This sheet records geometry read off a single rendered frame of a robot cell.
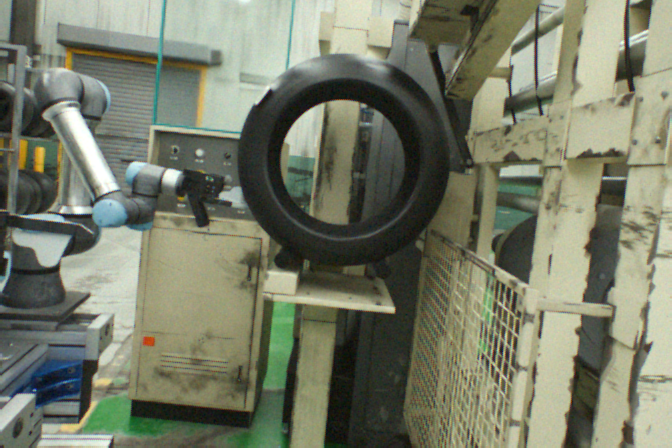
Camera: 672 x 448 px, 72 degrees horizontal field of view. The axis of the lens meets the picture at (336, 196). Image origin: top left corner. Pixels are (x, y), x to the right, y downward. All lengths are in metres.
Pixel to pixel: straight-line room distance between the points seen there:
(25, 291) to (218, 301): 0.85
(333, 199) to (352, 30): 0.59
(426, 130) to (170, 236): 1.24
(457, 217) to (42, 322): 1.26
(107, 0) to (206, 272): 9.84
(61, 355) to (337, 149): 1.02
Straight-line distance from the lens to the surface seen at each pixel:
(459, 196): 1.62
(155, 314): 2.19
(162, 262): 2.12
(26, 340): 1.52
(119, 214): 1.32
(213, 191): 1.39
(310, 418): 1.87
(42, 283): 1.48
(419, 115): 1.27
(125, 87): 11.05
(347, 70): 1.27
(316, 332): 1.74
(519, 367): 0.89
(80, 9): 11.64
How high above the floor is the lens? 1.16
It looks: 3 degrees down
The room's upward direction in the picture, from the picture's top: 6 degrees clockwise
